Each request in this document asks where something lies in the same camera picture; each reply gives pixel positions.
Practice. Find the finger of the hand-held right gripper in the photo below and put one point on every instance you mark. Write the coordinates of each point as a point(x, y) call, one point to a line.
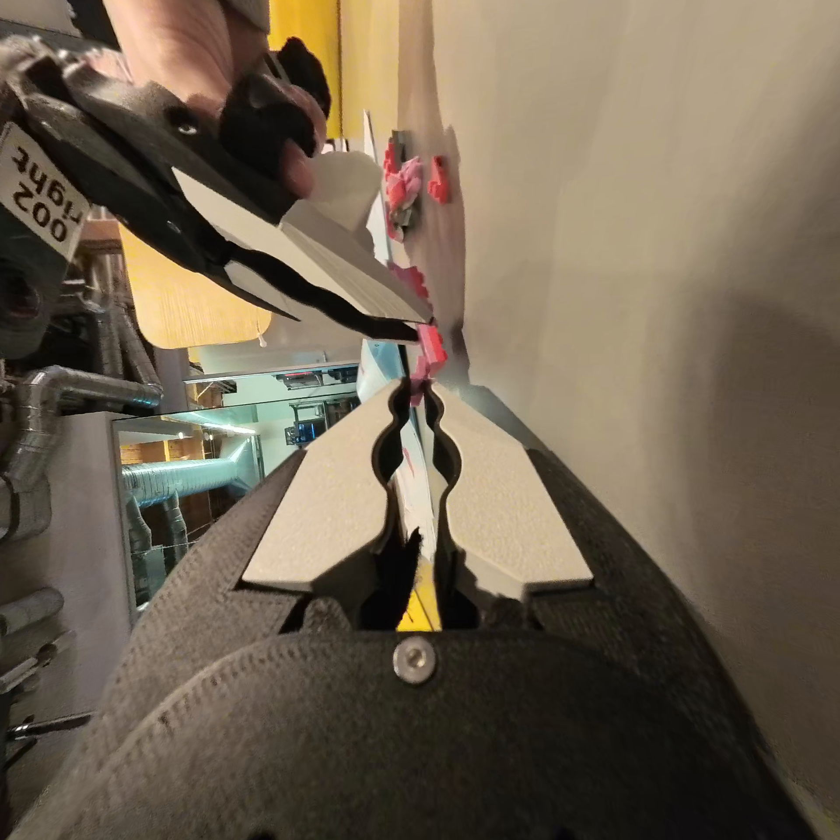
point(262, 282)
point(328, 256)

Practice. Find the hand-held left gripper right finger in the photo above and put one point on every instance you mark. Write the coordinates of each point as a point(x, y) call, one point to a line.
point(518, 518)

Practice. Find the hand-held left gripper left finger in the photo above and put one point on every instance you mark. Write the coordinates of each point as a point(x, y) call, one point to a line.
point(321, 512)

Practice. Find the pink red grey brick model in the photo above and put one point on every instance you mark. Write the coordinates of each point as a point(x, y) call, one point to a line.
point(403, 184)

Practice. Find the red slope brick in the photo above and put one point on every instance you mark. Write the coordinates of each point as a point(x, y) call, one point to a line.
point(439, 180)

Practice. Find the pink plate brick assembly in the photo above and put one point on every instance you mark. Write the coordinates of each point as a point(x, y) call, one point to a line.
point(430, 348)

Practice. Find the person's right hand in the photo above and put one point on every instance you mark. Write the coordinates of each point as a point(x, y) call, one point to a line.
point(184, 46)

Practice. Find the wooden book stand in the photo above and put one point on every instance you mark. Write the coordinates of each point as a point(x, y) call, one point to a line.
point(184, 315)

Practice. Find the black shelving rack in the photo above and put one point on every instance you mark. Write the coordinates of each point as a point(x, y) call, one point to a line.
point(305, 423)

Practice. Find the open instruction booklet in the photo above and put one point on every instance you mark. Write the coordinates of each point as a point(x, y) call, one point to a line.
point(413, 472)

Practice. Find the orange toy brick box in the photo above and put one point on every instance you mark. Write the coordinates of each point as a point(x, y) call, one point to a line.
point(420, 604)

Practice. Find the yellow plastic bin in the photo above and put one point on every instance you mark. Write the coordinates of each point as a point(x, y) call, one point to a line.
point(302, 65)

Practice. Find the metal ventilation duct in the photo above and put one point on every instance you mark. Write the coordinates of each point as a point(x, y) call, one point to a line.
point(46, 407)

